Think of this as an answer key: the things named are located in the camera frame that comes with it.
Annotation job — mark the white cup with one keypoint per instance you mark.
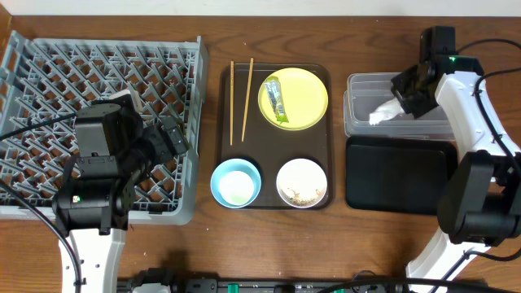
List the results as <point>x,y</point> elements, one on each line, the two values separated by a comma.
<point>236,188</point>

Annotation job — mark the white bowl with food scraps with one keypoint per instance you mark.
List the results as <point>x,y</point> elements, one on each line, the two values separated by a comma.
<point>301,183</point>

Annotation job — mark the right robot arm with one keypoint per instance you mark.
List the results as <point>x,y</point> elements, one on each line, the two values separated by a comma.
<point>480,206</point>

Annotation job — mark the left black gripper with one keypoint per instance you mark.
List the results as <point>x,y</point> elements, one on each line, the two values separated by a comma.
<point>172,136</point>

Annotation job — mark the white napkin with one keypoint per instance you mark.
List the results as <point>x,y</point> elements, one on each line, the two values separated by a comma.
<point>386,111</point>

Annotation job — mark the green snack wrapper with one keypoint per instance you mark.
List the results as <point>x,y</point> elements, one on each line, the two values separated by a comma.
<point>274,92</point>

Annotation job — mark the grey plastic dishwasher rack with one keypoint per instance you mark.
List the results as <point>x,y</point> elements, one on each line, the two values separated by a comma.
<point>45,81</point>

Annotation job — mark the wooden chopstick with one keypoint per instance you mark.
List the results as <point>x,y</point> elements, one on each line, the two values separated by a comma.
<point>231,102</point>
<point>247,96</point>

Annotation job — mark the yellow round plate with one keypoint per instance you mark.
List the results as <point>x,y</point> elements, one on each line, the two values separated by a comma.
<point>304,97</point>

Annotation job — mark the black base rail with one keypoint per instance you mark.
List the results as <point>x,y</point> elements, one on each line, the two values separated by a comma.
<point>167,280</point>

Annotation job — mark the clear plastic waste bin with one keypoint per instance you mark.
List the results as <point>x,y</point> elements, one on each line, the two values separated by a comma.
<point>367,91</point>

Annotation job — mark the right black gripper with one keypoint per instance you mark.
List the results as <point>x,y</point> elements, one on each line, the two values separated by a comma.
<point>399,81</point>

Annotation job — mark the black waste tray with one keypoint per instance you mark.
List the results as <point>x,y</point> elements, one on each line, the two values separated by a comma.
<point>396,174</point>

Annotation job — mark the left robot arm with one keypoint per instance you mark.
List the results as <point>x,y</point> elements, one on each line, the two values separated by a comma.
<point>116,153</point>

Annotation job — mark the dark brown serving tray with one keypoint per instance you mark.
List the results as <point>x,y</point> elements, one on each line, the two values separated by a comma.
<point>267,146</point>

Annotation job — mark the light blue bowl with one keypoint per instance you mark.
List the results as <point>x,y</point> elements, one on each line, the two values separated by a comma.
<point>235,165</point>

